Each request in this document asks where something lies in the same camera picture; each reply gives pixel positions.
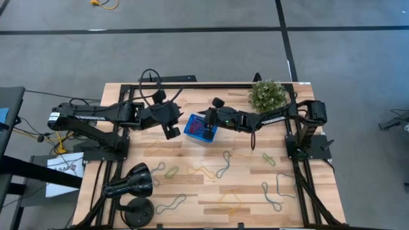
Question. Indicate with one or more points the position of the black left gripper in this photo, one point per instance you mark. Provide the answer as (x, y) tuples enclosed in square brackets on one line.
[(163, 115)]

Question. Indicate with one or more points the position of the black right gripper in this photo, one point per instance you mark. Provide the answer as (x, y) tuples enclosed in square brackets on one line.
[(223, 118)]

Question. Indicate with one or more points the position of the thin dark red rubber band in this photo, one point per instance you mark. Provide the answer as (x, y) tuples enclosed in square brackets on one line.
[(199, 125)]

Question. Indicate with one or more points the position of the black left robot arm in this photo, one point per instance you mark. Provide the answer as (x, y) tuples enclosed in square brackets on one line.
[(96, 113)]

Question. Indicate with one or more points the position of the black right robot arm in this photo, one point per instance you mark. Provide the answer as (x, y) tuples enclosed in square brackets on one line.
[(271, 120)]

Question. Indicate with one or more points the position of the blue plastic basket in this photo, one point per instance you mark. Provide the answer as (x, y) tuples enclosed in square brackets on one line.
[(199, 140)]

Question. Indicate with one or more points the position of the green potted artificial plant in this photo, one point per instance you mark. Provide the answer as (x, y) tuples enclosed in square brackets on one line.
[(267, 96)]

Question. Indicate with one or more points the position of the small black object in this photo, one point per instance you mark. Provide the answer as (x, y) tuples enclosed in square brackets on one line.
[(257, 77)]

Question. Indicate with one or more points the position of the black desk lamp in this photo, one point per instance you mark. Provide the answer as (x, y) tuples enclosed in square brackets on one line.
[(137, 182)]

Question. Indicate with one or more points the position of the white paper sheet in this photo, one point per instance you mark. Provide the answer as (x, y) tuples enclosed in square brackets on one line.
[(60, 188)]

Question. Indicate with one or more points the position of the black beam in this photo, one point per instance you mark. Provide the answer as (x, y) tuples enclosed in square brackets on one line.
[(32, 171)]

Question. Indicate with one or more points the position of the dark grey side table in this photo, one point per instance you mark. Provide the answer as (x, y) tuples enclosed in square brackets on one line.
[(9, 99)]

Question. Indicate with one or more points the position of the blue object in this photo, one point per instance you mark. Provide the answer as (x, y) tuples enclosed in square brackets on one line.
[(3, 115)]

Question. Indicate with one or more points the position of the black floor device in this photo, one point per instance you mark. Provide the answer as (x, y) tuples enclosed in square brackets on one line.
[(388, 123)]

